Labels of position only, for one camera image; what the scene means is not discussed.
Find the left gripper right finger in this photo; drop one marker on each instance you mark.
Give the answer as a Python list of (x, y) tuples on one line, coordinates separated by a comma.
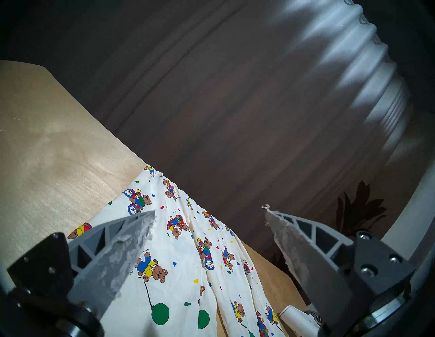
[(323, 265)]

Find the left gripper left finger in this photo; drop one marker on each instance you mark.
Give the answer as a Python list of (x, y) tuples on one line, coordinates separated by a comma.
[(112, 258)]

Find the white lint roller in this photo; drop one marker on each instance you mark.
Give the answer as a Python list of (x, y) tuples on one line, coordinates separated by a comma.
[(299, 322)]

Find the white bear print pants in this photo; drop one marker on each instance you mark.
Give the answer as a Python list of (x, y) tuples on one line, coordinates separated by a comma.
[(183, 265)]

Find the tall dark leafy plant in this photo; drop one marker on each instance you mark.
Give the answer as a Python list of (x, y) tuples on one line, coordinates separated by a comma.
[(360, 210)]

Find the wide white arch pillar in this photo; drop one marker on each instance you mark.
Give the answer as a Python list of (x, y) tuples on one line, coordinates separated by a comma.
[(414, 217)]

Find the grey pleated curtain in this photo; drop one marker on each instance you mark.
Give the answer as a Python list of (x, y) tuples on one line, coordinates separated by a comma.
[(221, 85)]

